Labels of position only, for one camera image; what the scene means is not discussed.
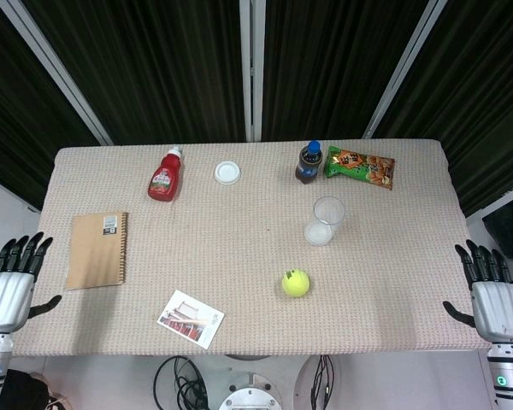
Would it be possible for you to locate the dark soda bottle blue cap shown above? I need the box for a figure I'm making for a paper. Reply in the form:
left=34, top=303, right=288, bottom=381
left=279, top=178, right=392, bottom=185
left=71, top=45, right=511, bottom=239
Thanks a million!
left=294, top=140, right=324, bottom=186

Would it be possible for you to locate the white round lid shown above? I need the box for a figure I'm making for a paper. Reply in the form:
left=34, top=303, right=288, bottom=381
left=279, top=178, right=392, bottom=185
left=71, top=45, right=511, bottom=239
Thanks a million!
left=214, top=160, right=243, bottom=186

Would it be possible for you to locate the postcard with red building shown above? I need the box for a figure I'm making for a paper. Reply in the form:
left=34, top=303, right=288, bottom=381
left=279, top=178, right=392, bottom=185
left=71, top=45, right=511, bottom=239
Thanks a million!
left=156, top=290, right=226, bottom=350

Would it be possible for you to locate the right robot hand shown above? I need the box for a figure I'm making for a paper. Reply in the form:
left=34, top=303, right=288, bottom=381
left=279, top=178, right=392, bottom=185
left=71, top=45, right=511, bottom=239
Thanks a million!
left=442, top=239, right=513, bottom=343

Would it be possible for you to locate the transparent plastic cup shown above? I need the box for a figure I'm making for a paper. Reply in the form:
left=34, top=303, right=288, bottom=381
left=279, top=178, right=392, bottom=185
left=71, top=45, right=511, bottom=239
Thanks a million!
left=304, top=196, right=346, bottom=248

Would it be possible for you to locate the red ketchup bottle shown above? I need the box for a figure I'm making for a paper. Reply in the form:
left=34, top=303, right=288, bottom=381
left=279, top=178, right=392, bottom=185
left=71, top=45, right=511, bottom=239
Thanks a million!
left=147, top=145, right=184, bottom=202

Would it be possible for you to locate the robot base column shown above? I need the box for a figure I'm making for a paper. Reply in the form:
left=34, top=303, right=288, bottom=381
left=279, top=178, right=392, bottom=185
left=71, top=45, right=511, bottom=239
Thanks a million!
left=217, top=370, right=282, bottom=410

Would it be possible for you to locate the yellow tennis ball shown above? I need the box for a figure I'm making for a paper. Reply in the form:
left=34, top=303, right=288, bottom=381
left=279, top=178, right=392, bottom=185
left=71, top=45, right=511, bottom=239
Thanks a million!
left=280, top=266, right=312, bottom=298

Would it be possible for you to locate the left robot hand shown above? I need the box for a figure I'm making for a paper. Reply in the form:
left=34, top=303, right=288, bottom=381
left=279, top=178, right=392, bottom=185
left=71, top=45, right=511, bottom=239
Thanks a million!
left=0, top=231, right=63, bottom=335

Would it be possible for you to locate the black cable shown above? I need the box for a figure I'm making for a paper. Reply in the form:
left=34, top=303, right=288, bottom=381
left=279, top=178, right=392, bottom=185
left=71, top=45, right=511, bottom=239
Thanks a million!
left=153, top=355, right=219, bottom=410
left=309, top=354, right=335, bottom=410

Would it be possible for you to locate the brown spiral notebook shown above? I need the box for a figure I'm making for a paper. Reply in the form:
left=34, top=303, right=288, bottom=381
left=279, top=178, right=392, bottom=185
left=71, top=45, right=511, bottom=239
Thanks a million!
left=64, top=211, right=130, bottom=291

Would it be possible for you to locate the dark brown object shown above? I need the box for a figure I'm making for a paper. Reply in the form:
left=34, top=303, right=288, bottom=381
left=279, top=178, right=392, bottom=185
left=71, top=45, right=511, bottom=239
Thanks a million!
left=0, top=369, right=69, bottom=410

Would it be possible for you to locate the beige woven tablecloth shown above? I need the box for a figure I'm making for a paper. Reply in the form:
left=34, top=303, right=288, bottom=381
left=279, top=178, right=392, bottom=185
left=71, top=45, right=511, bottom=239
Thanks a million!
left=11, top=139, right=495, bottom=358

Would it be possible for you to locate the green orange snack bag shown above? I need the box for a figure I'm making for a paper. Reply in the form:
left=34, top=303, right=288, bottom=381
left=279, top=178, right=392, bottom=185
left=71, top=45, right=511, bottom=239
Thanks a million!
left=323, top=145, right=396, bottom=191

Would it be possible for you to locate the black bag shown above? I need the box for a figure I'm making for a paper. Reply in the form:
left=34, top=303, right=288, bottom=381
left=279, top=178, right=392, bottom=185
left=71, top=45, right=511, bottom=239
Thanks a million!
left=481, top=200, right=513, bottom=261

